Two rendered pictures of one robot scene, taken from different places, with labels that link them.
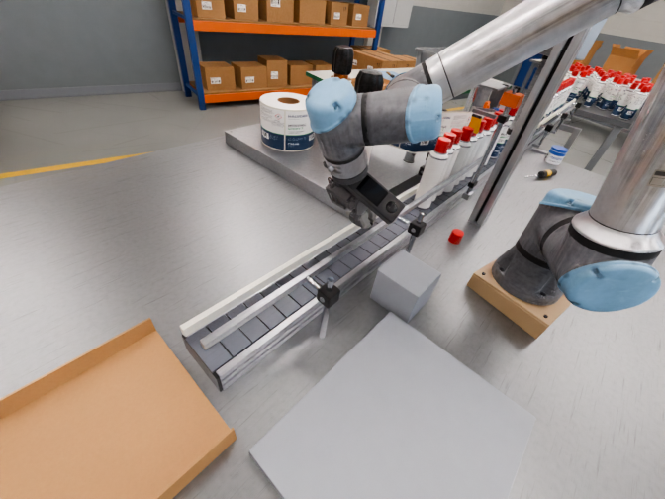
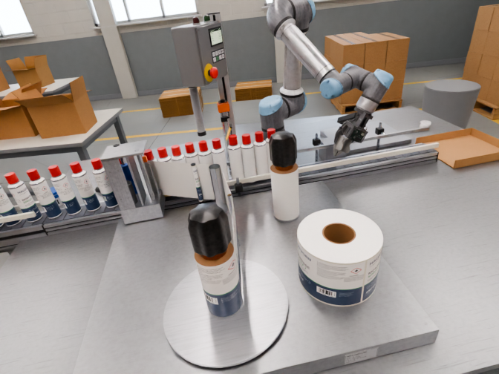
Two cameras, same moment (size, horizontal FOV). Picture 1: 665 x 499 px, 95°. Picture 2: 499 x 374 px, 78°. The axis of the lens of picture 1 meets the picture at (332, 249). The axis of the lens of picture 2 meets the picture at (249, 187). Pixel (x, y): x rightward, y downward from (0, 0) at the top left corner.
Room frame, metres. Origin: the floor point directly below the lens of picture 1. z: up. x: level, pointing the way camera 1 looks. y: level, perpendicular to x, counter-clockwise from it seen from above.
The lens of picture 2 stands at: (1.69, 0.51, 1.54)
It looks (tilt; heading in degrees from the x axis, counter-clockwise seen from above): 31 degrees down; 226
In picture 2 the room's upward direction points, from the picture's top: 7 degrees counter-clockwise
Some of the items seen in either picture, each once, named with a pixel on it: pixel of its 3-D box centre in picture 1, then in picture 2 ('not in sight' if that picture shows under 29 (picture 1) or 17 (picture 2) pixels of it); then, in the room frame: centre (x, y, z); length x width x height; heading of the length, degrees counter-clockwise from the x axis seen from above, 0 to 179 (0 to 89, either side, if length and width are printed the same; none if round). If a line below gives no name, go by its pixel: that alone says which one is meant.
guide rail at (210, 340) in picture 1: (404, 210); (312, 148); (0.65, -0.16, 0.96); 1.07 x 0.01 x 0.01; 143
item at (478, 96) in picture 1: (476, 120); (136, 182); (1.30, -0.49, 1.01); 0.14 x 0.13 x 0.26; 143
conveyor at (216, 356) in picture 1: (433, 198); (251, 183); (0.90, -0.30, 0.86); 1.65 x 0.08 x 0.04; 143
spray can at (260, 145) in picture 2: (437, 168); (261, 156); (0.86, -0.27, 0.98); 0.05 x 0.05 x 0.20
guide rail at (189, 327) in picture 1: (376, 213); (318, 166); (0.69, -0.10, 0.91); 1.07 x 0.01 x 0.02; 143
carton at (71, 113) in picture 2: not in sight; (59, 106); (0.99, -2.22, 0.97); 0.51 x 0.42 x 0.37; 47
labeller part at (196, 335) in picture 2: not in sight; (226, 305); (1.40, 0.07, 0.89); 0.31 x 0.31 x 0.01
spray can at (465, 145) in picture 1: (455, 160); (235, 159); (0.94, -0.34, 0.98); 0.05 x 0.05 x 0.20
